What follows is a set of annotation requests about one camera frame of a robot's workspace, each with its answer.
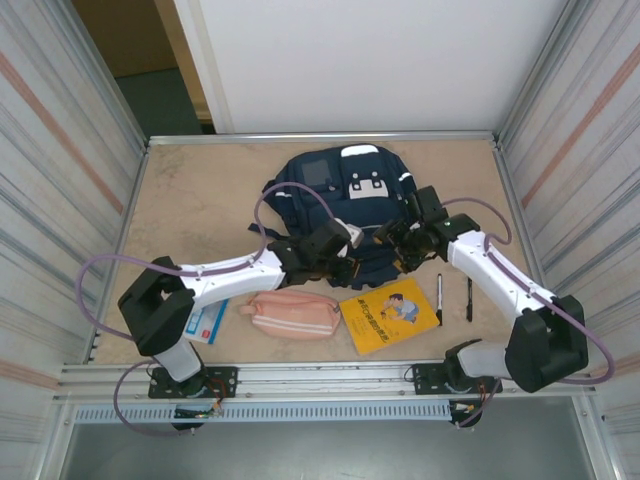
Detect small wired connector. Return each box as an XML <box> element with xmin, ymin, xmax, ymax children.
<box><xmin>448</xmin><ymin>399</ymin><xmax>482</xmax><ymax>429</ymax></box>

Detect aluminium table end bar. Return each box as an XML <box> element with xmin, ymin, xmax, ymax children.
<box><xmin>143</xmin><ymin>131</ymin><xmax>503</xmax><ymax>148</ymax></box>

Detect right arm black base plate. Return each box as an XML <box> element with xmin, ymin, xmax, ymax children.
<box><xmin>410</xmin><ymin>363</ymin><xmax>504</xmax><ymax>396</ymax></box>

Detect small wired circuit board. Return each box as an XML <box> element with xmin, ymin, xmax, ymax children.
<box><xmin>173</xmin><ymin>402</ymin><xmax>225</xmax><ymax>420</ymax></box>

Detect long aluminium mounting rail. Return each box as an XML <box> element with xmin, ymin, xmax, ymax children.
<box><xmin>52</xmin><ymin>355</ymin><xmax>599</xmax><ymax>404</ymax></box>

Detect navy blue backpack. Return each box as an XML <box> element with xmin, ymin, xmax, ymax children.
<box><xmin>247</xmin><ymin>144</ymin><xmax>419</xmax><ymax>291</ymax></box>

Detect blue white plastic card pack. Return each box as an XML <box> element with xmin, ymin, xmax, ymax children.
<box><xmin>183</xmin><ymin>298</ymin><xmax>230</xmax><ymax>346</ymax></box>

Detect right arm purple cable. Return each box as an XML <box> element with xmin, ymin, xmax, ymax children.
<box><xmin>439</xmin><ymin>197</ymin><xmax>615</xmax><ymax>429</ymax></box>

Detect grey metal shelf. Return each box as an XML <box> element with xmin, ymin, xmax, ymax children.
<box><xmin>59</xmin><ymin>397</ymin><xmax>614</xmax><ymax>480</ymax></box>

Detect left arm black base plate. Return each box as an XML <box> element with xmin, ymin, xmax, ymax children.
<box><xmin>148</xmin><ymin>365</ymin><xmax>239</xmax><ymax>400</ymax></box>

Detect yellow illustrated book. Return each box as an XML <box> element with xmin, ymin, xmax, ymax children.
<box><xmin>338</xmin><ymin>278</ymin><xmax>444</xmax><ymax>357</ymax></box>

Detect pink striped pencil case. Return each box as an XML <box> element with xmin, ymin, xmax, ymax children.
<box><xmin>239</xmin><ymin>292</ymin><xmax>342</xmax><ymax>342</ymax></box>

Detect white door frame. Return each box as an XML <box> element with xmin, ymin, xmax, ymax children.
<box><xmin>172</xmin><ymin>0</ymin><xmax>236</xmax><ymax>135</ymax></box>

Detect aluminium table side rail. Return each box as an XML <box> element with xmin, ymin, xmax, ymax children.
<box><xmin>492</xmin><ymin>139</ymin><xmax>569</xmax><ymax>357</ymax></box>
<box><xmin>91</xmin><ymin>142</ymin><xmax>151</xmax><ymax>364</ymax></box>

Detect grey slotted cable duct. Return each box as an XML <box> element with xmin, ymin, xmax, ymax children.
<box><xmin>72</xmin><ymin>401</ymin><xmax>457</xmax><ymax>425</ymax></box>

